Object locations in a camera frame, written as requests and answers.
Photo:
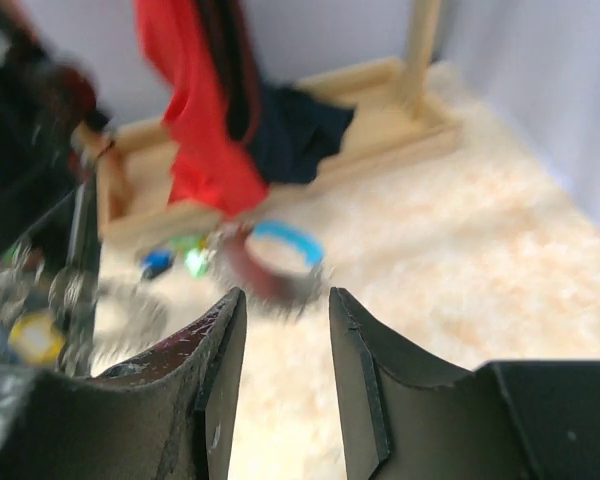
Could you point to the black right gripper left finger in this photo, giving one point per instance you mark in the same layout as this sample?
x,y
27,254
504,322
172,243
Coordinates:
x,y
166,413

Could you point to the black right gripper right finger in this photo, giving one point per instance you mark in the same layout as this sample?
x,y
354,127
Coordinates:
x,y
408,414

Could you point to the steel key ring disc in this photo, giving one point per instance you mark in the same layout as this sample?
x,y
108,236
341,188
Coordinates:
x,y
100,319

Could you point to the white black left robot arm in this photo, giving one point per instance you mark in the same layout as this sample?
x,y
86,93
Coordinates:
x,y
42,102

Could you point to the yellow key tag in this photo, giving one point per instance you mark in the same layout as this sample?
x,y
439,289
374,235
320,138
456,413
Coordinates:
x,y
36,339

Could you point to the red shirt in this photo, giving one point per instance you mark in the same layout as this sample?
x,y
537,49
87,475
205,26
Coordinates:
x,y
209,167

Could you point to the wooden clothes rack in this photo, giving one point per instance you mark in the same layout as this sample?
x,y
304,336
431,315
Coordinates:
x,y
396,121

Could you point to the dark navy garment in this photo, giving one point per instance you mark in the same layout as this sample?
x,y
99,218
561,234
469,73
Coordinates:
x,y
286,131

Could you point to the blue handled key ring disc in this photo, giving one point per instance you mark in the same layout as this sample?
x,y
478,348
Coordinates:
x,y
279,267

